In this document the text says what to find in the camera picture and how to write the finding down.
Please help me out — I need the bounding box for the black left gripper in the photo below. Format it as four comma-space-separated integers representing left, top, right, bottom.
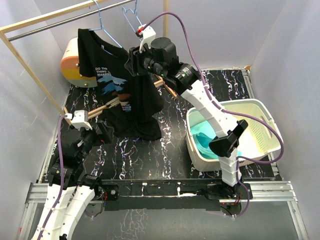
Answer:
76, 120, 113, 162

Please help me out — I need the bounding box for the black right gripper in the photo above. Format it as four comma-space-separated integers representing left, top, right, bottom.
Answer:
125, 42, 167, 79

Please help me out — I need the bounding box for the black printed t-shirt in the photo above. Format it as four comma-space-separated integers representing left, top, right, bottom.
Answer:
77, 28, 164, 141

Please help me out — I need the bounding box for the light blue wire hanger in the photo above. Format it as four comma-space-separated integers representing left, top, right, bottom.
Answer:
86, 0, 125, 50
122, 0, 143, 40

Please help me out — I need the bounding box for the teal t-shirt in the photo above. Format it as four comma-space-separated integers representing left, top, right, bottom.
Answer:
190, 119, 248, 160

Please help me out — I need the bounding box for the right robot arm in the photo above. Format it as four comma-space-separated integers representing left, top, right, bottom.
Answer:
124, 37, 248, 199

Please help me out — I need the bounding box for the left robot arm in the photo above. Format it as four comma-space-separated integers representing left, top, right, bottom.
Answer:
32, 120, 113, 240

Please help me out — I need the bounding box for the round drawer cabinet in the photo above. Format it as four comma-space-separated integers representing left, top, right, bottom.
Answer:
60, 37, 98, 88

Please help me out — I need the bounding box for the metal hanging rod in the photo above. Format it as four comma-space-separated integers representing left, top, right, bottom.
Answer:
8, 0, 134, 42

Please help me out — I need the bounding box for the white laundry basket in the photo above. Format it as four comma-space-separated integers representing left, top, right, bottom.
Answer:
185, 98, 285, 173

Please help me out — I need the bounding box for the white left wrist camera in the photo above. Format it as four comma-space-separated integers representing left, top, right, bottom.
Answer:
65, 110, 93, 131

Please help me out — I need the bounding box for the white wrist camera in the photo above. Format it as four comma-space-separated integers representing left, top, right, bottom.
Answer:
136, 24, 156, 53
65, 110, 93, 131

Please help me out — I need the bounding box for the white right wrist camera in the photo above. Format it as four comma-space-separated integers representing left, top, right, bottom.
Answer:
136, 24, 156, 53

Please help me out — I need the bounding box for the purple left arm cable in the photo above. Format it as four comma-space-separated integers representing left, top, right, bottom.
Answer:
37, 113, 76, 240

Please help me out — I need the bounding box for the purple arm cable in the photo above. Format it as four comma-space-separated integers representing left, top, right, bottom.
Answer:
142, 11, 285, 217
37, 113, 76, 240

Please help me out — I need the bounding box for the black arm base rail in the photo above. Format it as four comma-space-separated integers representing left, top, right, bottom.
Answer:
91, 178, 253, 211

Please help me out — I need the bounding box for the wooden clothes rack frame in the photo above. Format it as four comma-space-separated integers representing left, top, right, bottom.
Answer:
0, 0, 178, 119

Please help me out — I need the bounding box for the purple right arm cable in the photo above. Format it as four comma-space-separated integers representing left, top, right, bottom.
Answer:
142, 11, 285, 217

